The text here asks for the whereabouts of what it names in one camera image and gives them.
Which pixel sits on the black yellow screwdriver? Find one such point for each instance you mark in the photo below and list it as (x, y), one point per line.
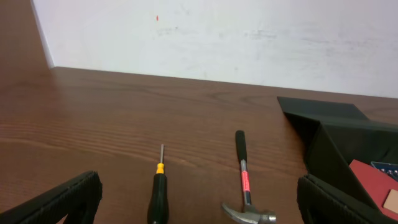
(158, 210)

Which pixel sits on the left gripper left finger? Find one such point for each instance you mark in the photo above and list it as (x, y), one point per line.
(74, 201)

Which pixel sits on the small claw hammer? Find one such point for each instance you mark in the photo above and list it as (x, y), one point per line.
(249, 214)

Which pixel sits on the dark green open box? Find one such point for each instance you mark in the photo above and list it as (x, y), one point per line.
(334, 135)

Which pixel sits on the orange scraper wooden handle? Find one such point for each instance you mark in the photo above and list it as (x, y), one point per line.
(377, 184)

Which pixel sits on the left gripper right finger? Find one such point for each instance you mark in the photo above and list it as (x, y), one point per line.
(321, 203)

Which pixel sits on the blue precision screwdriver set case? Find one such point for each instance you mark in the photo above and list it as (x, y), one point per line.
(387, 168)

